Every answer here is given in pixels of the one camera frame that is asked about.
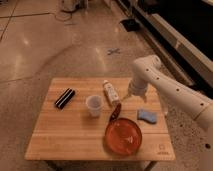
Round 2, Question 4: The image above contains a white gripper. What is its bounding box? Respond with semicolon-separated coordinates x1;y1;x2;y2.
121;80;147;102

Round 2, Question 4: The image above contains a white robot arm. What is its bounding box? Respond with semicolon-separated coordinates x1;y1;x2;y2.
128;55;213;131

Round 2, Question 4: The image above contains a blue sponge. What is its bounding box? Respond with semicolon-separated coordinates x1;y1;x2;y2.
137;109;157;124

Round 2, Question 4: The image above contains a white bottle with label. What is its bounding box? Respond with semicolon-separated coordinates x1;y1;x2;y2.
103;80;120;106

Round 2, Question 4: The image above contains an orange patterned plate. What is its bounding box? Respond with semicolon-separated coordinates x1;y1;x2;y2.
104;118;142;156

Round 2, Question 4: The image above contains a wooden table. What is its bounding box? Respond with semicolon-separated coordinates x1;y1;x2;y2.
25;78;175;161

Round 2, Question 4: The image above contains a black rectangular bar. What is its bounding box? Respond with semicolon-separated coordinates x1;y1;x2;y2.
55;88;75;109

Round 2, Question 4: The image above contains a black floor object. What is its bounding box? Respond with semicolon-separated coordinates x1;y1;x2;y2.
120;19;140;32

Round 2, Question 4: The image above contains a long white black bench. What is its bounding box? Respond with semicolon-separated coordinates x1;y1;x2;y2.
113;0;213;98

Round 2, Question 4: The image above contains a white base with cables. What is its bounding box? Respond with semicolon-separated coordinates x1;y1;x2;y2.
54;0;89;22

